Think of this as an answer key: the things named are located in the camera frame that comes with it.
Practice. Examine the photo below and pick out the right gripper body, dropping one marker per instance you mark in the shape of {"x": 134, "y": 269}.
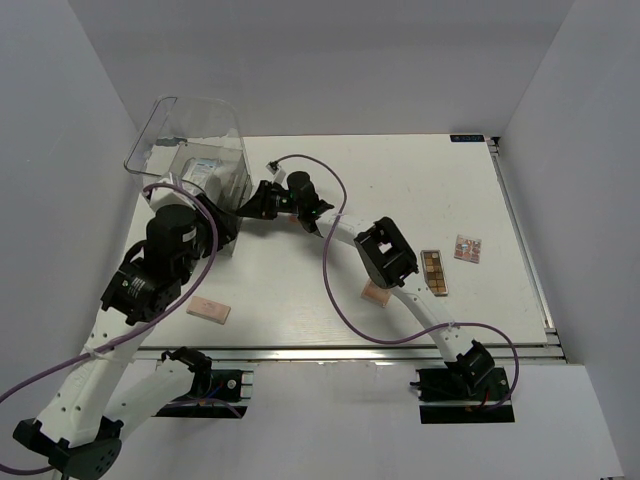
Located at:
{"x": 281, "y": 202}

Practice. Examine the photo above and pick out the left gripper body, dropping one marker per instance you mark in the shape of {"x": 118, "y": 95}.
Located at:
{"x": 203, "y": 246}

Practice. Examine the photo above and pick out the white blue wipes packet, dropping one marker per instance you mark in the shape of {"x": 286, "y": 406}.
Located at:
{"x": 199, "y": 176}

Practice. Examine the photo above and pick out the pink makeup box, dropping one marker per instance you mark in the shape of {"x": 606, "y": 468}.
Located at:
{"x": 208, "y": 310}

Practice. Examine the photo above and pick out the clear acrylic makeup organizer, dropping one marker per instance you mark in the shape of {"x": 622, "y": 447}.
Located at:
{"x": 197, "y": 143}

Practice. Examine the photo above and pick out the long brown eyeshadow palette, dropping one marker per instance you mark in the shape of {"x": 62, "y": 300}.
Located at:
{"x": 433, "y": 271}

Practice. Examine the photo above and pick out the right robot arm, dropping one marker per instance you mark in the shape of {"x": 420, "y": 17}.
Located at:
{"x": 389, "y": 261}

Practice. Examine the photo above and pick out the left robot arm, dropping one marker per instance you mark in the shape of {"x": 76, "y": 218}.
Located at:
{"x": 82, "y": 430}

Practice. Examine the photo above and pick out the brown quad eyeshadow palette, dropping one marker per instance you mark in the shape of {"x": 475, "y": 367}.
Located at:
{"x": 375, "y": 294}

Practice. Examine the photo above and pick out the black blue table label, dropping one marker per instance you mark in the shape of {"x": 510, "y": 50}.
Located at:
{"x": 467, "y": 138}

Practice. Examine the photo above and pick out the multicolour square palette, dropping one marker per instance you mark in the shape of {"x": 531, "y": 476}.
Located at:
{"x": 467, "y": 249}

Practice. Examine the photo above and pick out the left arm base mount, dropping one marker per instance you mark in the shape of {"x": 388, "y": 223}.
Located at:
{"x": 217, "y": 392}

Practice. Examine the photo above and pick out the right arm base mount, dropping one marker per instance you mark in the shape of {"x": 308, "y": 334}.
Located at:
{"x": 444, "y": 399}

